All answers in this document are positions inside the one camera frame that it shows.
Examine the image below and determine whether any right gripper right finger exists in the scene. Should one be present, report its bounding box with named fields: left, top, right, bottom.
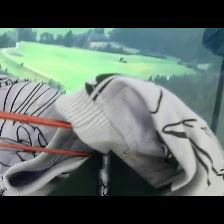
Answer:
left=108, top=151, right=171, bottom=197

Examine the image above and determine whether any white black-printed long-sleeved shirt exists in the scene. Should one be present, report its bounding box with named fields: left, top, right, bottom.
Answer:
left=0, top=73, right=224, bottom=197

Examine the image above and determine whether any red clothes hanger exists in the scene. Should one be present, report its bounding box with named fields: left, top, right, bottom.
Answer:
left=0, top=110, right=93, bottom=158

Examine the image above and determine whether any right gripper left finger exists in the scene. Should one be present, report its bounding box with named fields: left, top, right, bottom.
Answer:
left=48, top=151, right=103, bottom=197

